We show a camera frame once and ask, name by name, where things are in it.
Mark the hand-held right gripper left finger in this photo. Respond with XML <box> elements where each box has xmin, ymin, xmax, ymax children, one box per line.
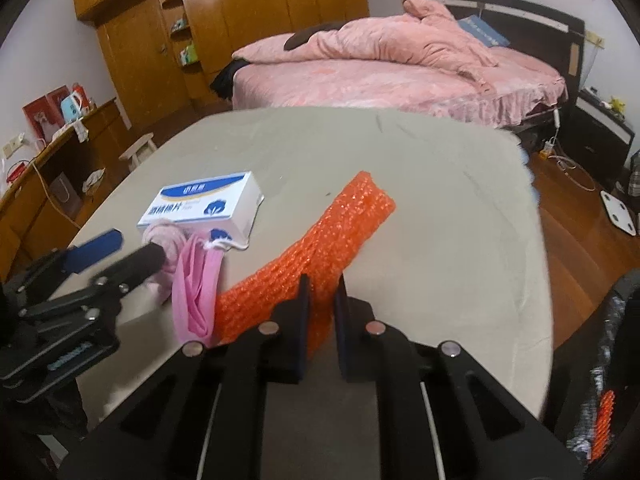
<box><xmin>57</xmin><ymin>274</ymin><xmax>313</xmax><ymax>480</ymax></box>

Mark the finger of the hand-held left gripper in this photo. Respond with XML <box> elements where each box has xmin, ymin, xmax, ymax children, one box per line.
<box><xmin>19</xmin><ymin>244</ymin><xmax>167</xmax><ymax>328</ymax></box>
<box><xmin>2</xmin><ymin>229</ymin><xmax>124</xmax><ymax>293</ymax></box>

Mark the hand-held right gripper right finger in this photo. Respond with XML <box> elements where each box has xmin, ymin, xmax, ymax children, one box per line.
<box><xmin>334</xmin><ymin>275</ymin><xmax>583</xmax><ymax>480</ymax></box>

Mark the pink fuzzy cloth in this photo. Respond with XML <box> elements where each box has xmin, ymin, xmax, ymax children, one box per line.
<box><xmin>141</xmin><ymin>224</ymin><xmax>193</xmax><ymax>306</ymax></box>

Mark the pink face mask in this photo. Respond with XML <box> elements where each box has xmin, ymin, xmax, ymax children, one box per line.
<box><xmin>172</xmin><ymin>237</ymin><xmax>226</xmax><ymax>347</ymax></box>

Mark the small orange bubble wrap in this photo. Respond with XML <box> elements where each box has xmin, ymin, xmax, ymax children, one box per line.
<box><xmin>592</xmin><ymin>389</ymin><xmax>616</xmax><ymax>461</ymax></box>

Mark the black trash bag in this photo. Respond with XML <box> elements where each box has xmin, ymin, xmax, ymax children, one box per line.
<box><xmin>542</xmin><ymin>267</ymin><xmax>640</xmax><ymax>480</ymax></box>

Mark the grey paper bag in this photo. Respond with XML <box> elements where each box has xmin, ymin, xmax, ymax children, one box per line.
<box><xmin>49</xmin><ymin>172</ymin><xmax>83</xmax><ymax>216</ymax></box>

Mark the wooden side desk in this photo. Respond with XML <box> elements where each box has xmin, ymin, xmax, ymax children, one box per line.
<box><xmin>0</xmin><ymin>97</ymin><xmax>133</xmax><ymax>281</ymax></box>

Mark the white and blue box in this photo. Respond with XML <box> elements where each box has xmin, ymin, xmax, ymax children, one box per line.
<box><xmin>136</xmin><ymin>171</ymin><xmax>265</xmax><ymax>251</ymax></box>

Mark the small wooden stool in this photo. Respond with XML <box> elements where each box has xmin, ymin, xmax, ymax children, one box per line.
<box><xmin>119</xmin><ymin>132</ymin><xmax>157</xmax><ymax>171</ymax></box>

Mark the light blue kettle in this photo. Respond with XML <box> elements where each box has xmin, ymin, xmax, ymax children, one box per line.
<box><xmin>61</xmin><ymin>91</ymin><xmax>83</xmax><ymax>125</ymax></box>

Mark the red gift box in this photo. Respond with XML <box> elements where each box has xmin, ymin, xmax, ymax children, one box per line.
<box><xmin>22</xmin><ymin>85</ymin><xmax>71</xmax><ymax>143</ymax></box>

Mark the black cloth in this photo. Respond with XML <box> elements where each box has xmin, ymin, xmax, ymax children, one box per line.
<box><xmin>210</xmin><ymin>57</ymin><xmax>251</xmax><ymax>101</ymax></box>

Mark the bed with dark headboard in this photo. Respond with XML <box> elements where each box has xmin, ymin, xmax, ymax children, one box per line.
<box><xmin>232</xmin><ymin>0</ymin><xmax>586</xmax><ymax>131</ymax></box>

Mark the wooden wardrobe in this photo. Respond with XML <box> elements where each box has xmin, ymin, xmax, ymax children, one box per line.
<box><xmin>73</xmin><ymin>0</ymin><xmax>371</xmax><ymax>133</ymax></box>

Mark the dark brown cushion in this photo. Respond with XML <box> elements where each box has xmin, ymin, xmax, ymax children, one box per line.
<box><xmin>284</xmin><ymin>21</ymin><xmax>346</xmax><ymax>51</ymax></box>

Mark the pink duvet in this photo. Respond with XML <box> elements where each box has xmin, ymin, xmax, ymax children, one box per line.
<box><xmin>232</xmin><ymin>0</ymin><xmax>501</xmax><ymax>86</ymax></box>

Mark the white bathroom scale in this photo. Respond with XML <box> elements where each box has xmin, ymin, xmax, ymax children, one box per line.
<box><xmin>600</xmin><ymin>190</ymin><xmax>640</xmax><ymax>237</ymax></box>

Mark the dark nightstand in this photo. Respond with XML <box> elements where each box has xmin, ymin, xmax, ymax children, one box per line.
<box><xmin>560</xmin><ymin>87</ymin><xmax>636</xmax><ymax>191</ymax></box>

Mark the blue pillow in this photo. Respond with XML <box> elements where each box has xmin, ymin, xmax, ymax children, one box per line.
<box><xmin>457</xmin><ymin>15</ymin><xmax>511</xmax><ymax>48</ymax></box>

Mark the plaid bag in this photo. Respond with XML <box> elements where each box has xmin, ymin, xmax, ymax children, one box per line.
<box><xmin>625</xmin><ymin>150</ymin><xmax>640</xmax><ymax>196</ymax></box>

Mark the white charging cable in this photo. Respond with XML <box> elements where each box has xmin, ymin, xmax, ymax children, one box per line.
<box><xmin>30</xmin><ymin>160</ymin><xmax>83</xmax><ymax>231</ymax></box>

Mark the white wall socket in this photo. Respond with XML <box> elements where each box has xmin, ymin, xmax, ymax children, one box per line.
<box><xmin>0</xmin><ymin>132</ymin><xmax>26</xmax><ymax>158</ymax></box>

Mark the white floor cable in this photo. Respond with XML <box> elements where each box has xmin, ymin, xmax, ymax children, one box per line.
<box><xmin>542</xmin><ymin>107</ymin><xmax>596</xmax><ymax>192</ymax></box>

